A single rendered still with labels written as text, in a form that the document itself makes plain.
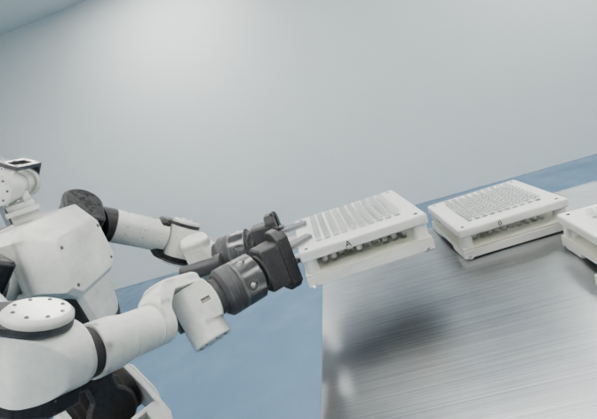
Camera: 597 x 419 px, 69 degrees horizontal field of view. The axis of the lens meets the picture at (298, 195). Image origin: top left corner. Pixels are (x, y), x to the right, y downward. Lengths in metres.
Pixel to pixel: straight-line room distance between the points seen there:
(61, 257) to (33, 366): 0.35
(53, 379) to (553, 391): 0.61
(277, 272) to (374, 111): 3.61
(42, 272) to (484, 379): 0.75
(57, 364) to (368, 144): 3.95
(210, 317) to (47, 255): 0.33
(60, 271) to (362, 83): 3.71
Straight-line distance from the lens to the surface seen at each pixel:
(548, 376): 0.71
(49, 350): 0.59
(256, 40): 4.42
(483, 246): 1.06
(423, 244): 0.83
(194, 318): 0.75
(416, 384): 0.72
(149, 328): 0.67
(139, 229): 1.23
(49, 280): 0.91
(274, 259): 0.80
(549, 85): 4.71
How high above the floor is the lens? 1.29
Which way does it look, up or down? 11 degrees down
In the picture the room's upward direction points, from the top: 19 degrees counter-clockwise
